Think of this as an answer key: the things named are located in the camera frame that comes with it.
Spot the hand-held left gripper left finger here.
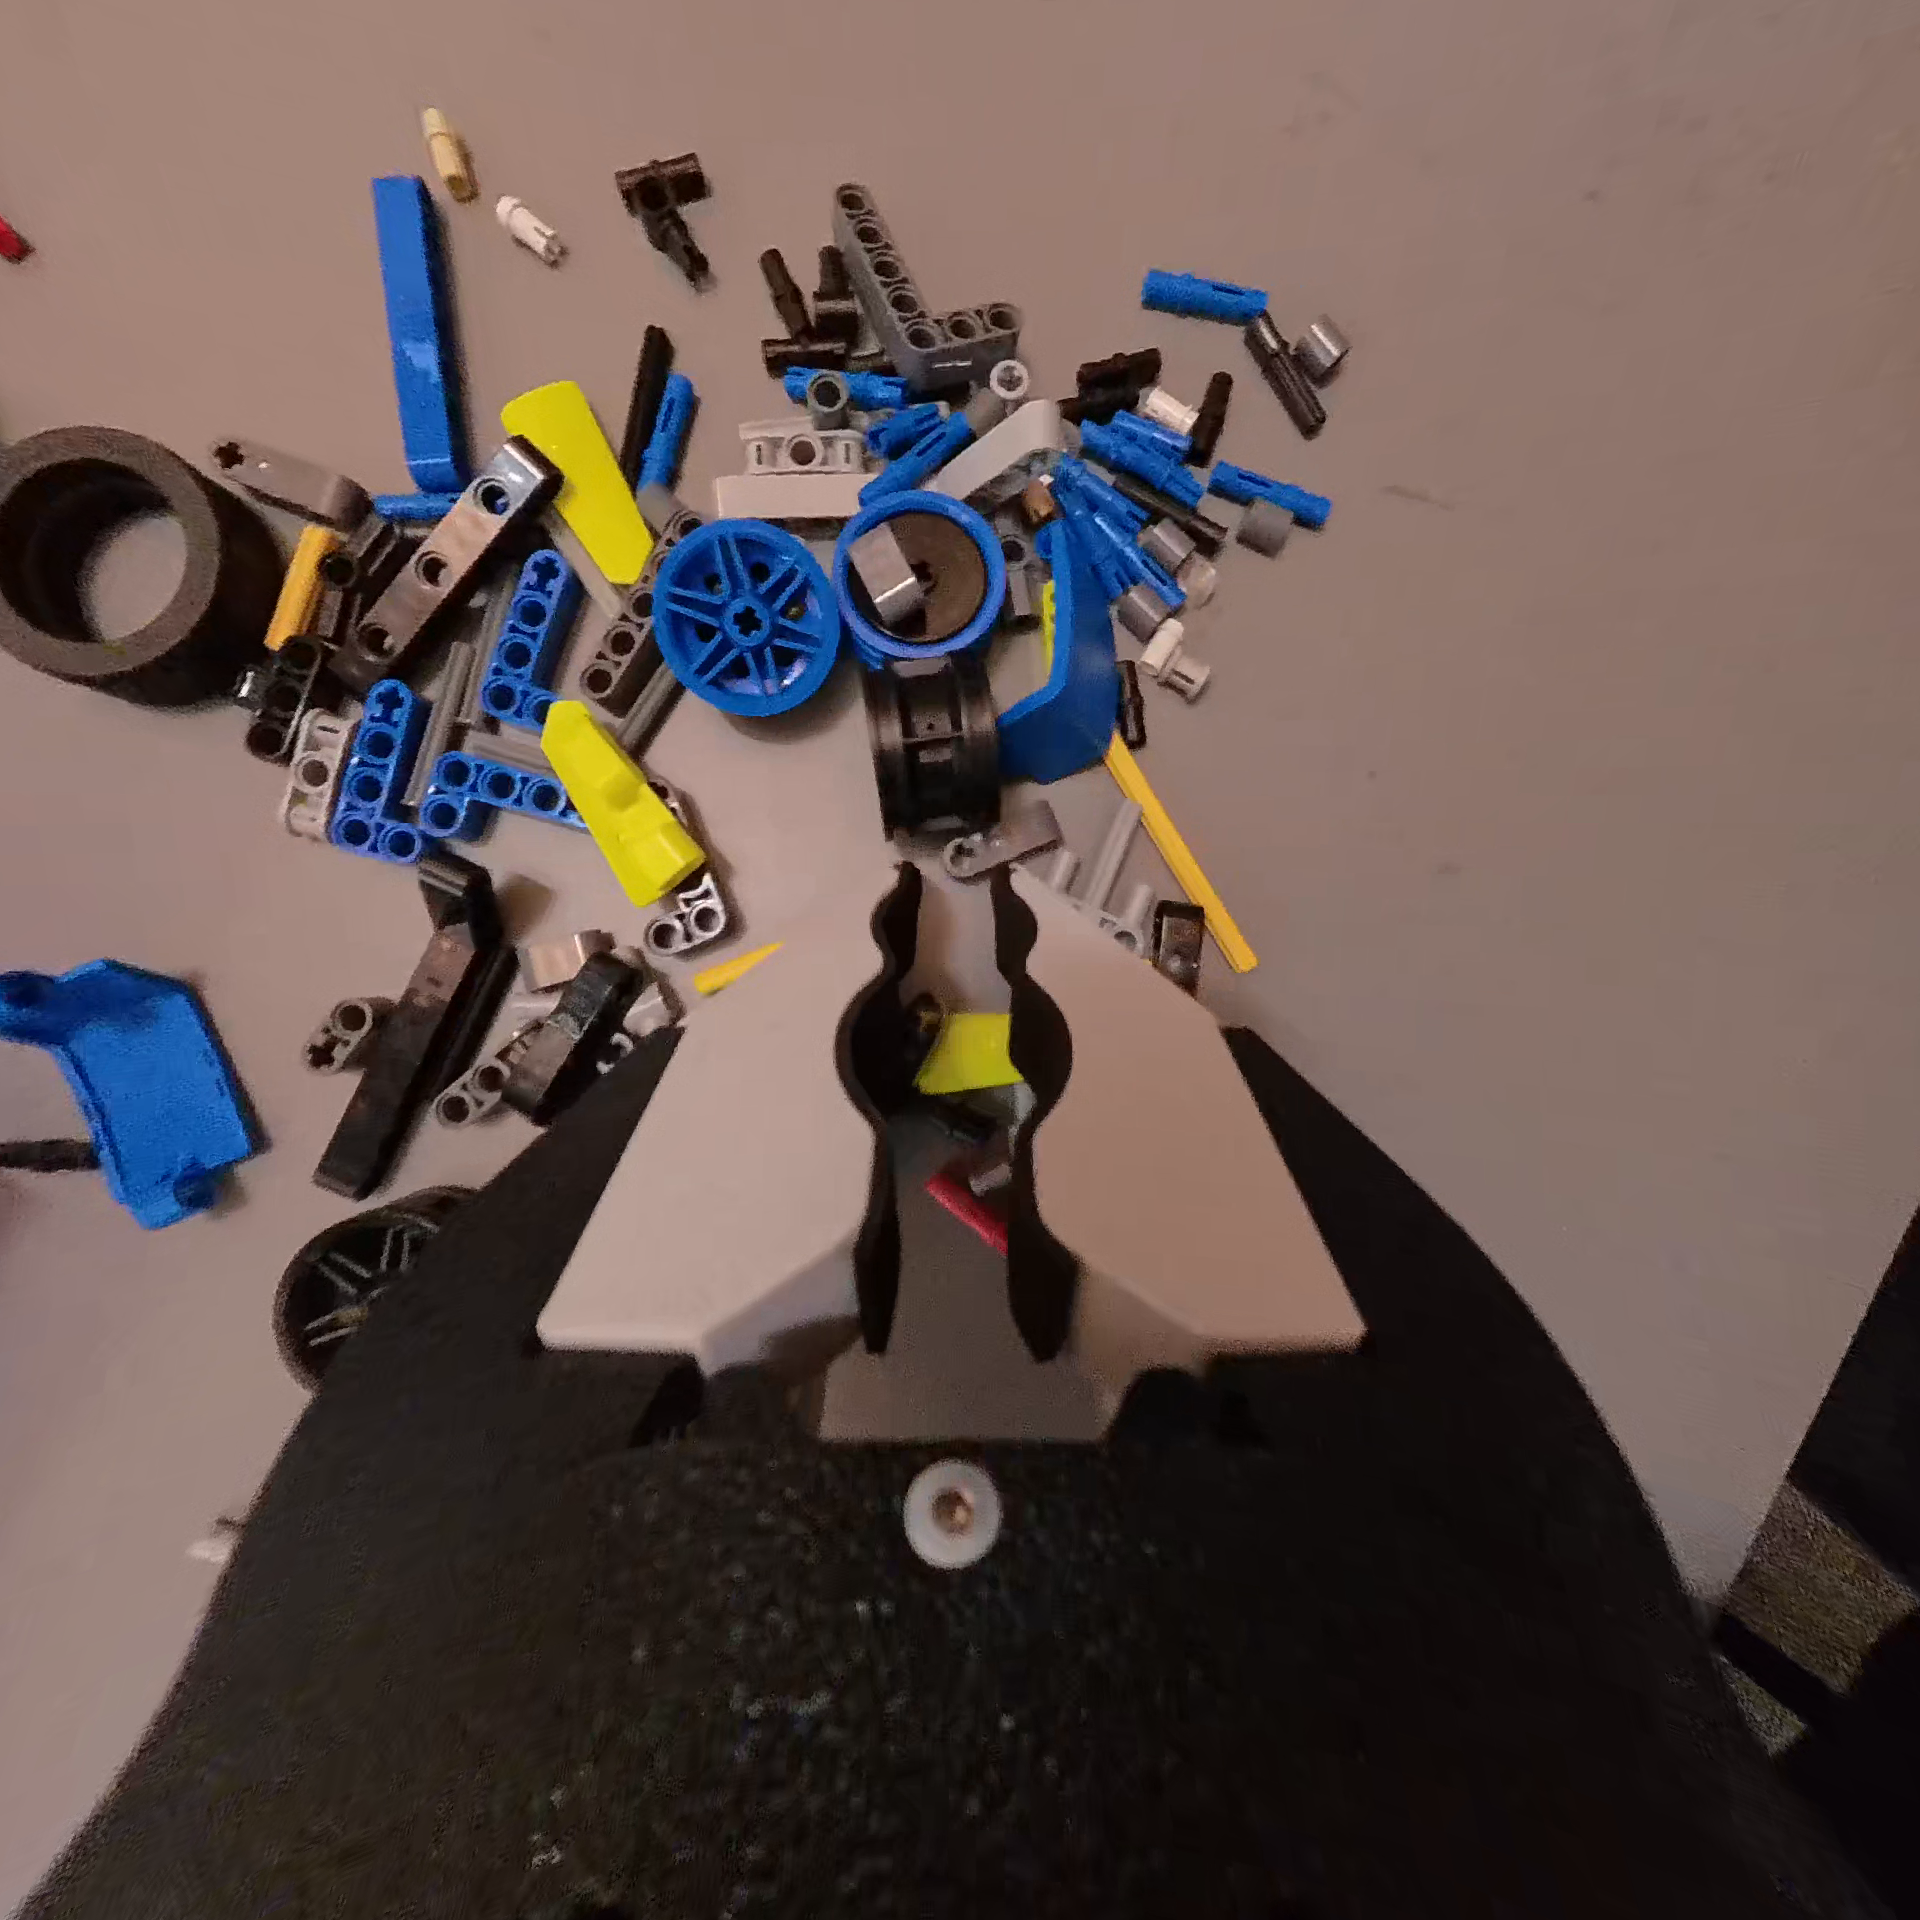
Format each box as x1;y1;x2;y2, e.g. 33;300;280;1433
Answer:
536;863;932;1404

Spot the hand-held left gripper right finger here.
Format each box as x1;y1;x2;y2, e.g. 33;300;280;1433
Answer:
987;868;1370;1409

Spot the pile of lego pieces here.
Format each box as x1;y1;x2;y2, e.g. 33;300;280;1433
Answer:
0;106;1352;1387

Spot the black lego wheel rim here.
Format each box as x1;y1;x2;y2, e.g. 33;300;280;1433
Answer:
868;661;1004;838
274;1187;479;1387

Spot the blue lego wheel rim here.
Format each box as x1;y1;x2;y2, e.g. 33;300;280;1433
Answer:
832;486;1010;670
652;516;845;719

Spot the black rubber lego tire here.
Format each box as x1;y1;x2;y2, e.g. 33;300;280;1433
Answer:
0;424;295;709

